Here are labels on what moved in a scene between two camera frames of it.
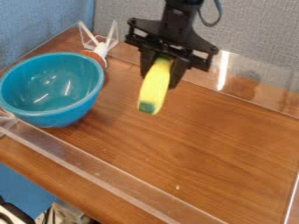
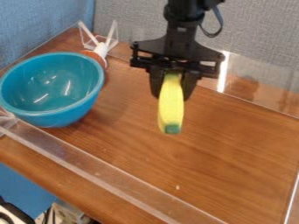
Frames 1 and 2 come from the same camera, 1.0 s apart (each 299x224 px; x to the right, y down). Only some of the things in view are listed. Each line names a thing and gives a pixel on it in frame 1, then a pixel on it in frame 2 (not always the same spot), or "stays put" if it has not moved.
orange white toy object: (97, 53) stays put
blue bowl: (50, 87) stays put
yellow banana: (153, 87) -> (170, 103)
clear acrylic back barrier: (261, 79) stays put
